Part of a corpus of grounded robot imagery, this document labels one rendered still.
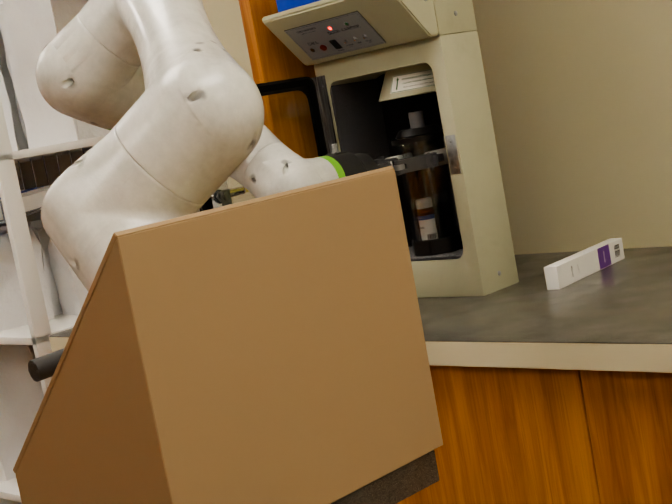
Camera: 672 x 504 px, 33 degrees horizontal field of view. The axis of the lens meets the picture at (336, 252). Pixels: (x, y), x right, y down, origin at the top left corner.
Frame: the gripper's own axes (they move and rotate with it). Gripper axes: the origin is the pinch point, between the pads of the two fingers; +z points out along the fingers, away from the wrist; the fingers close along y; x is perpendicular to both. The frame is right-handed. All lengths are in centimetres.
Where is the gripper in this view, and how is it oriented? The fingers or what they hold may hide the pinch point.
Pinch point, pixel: (422, 159)
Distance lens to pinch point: 219.1
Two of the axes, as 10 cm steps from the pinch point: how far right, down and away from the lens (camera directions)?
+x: 1.8, 9.8, 1.1
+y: -7.1, 0.5, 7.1
